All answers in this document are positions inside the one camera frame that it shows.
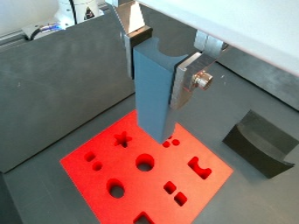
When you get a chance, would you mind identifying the blue arch block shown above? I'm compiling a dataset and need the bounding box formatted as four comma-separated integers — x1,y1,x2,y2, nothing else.
134,38,187,144

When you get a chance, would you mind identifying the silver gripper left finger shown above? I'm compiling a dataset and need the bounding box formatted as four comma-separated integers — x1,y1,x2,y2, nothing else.
122,25,154,79

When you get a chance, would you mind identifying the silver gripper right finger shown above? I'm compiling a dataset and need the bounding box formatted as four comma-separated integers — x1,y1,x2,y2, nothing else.
170,31,229,109

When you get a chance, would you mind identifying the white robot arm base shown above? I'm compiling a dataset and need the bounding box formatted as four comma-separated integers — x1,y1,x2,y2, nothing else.
23,0,105,40

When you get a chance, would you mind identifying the aluminium frame rail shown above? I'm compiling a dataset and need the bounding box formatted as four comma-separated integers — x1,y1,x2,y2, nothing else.
0,30,26,47

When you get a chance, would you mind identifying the red shape sorting board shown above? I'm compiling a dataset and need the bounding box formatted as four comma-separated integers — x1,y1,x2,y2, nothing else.
61,112,233,224

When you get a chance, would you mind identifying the black curved holder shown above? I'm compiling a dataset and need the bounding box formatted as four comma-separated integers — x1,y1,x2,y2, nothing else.
223,110,299,179

